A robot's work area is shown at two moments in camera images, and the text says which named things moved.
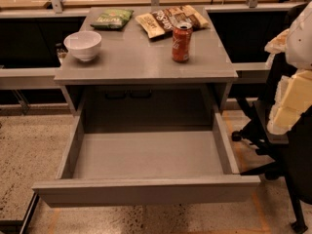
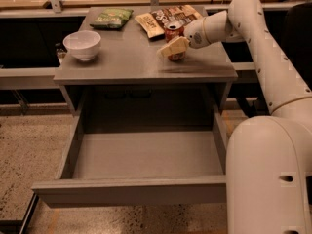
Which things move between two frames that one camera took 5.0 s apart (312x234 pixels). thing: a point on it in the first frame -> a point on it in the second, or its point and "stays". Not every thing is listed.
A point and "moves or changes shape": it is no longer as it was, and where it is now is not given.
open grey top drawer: x=148 y=167 stays
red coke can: x=181 y=40 moves or changes shape
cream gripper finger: x=293 y=97 -> x=173 y=47
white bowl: x=84 y=44 stays
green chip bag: x=112 y=19 stays
